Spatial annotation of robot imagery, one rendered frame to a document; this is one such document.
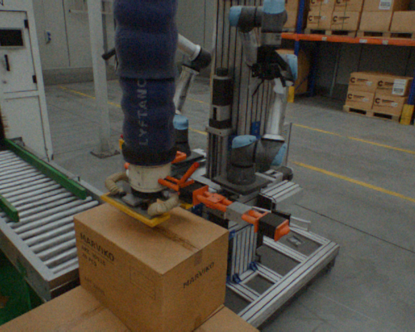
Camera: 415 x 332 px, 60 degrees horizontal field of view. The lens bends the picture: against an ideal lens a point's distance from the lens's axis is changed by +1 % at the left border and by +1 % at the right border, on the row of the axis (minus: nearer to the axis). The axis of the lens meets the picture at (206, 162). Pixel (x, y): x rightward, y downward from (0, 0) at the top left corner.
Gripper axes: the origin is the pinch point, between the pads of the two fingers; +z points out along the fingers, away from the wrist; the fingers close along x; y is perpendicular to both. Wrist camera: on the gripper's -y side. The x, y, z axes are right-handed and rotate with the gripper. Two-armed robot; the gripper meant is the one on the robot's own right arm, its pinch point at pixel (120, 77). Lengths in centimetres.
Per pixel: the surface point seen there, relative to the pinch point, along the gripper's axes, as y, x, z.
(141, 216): -20, -80, 42
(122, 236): -25, -71, 55
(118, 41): -22, -68, -23
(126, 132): -20, -69, 11
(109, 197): -26, -59, 42
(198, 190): -2, -94, 28
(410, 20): 646, 231, -50
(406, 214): 289, -28, 147
